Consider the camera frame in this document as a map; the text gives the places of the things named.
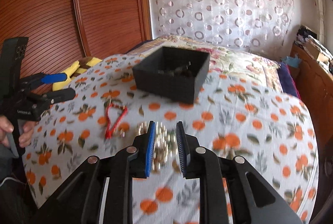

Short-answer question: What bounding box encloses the wooden side cabinet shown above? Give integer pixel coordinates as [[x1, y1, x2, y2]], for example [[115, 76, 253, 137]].
[[290, 44, 333, 150]]

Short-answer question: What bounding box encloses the orange print bedsheet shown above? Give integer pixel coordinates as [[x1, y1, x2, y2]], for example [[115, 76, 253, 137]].
[[23, 55, 318, 223]]

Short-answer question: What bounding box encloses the wooden wardrobe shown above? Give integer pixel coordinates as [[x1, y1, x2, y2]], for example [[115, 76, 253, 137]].
[[1, 0, 152, 77]]

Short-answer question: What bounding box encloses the person's left hand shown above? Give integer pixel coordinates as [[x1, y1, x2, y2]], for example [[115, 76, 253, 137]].
[[0, 115, 36, 149]]

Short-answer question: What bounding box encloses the red cord bracelet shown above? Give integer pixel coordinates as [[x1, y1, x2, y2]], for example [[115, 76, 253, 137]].
[[104, 102, 129, 139]]

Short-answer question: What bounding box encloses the yellow plush toy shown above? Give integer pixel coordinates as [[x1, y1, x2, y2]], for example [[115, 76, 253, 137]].
[[52, 57, 102, 91]]

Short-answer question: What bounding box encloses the stack of books and papers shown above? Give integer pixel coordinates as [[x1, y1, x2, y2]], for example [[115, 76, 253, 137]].
[[294, 25, 332, 74]]

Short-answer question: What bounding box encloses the pearl necklace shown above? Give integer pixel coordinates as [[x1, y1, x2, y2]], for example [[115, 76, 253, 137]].
[[137, 121, 180, 173]]

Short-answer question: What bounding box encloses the silver bangle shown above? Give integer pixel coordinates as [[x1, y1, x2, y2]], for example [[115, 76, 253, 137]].
[[158, 62, 193, 78]]

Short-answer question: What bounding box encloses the teal cloth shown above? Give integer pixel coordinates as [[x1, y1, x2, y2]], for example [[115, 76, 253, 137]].
[[282, 56, 301, 68]]

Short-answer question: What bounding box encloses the dark blue blanket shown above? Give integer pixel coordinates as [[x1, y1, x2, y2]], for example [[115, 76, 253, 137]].
[[277, 62, 300, 99]]

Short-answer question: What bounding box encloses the circle pattern lace curtain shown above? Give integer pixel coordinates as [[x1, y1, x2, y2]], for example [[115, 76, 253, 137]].
[[151, 0, 294, 53]]

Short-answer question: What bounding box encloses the floral quilt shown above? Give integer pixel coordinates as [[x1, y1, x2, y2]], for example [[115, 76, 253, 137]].
[[128, 35, 283, 93]]

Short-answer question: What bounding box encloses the black jewelry box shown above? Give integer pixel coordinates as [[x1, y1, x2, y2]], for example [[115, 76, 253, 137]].
[[133, 47, 210, 104]]

